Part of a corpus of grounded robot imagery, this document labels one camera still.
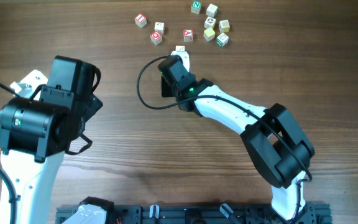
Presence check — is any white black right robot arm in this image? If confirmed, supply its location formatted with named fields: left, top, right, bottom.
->
left=158, top=55, right=314, bottom=223

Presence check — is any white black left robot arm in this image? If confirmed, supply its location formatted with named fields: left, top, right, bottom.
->
left=0, top=56, right=103, bottom=223

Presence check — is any wooden block plain picture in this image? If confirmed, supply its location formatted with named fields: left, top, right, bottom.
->
left=175, top=45, right=185, bottom=52

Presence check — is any wooden block red Q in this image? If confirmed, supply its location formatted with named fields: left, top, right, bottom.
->
left=150, top=31, right=163, bottom=45

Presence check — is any wooden block red A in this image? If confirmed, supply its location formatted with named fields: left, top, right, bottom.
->
left=183, top=29, right=193, bottom=42

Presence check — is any yellow top wooden block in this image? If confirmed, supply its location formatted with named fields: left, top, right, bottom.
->
left=203, top=27, right=216, bottom=42

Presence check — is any wooden block small picture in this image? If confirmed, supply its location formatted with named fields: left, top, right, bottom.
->
left=154, top=22, right=165, bottom=35

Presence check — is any wooden block green side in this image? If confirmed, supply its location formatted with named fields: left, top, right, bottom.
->
left=216, top=33, right=229, bottom=47

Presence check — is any wooden block brown face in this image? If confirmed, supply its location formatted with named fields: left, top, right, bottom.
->
left=204, top=16, right=216, bottom=29

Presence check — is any wooden block red I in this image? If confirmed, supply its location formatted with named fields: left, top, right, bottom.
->
left=134, top=14, right=147, bottom=28

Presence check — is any wooden block yellow edge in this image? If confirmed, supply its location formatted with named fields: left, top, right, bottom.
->
left=219, top=19, right=230, bottom=33

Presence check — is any wooden block green N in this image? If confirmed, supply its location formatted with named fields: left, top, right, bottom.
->
left=191, top=0, right=202, bottom=14

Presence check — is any wooden block green edge top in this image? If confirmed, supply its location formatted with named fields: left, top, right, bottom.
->
left=206, top=4, right=218, bottom=17

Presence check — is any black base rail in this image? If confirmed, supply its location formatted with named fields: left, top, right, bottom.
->
left=55, top=203, right=333, bottom=224

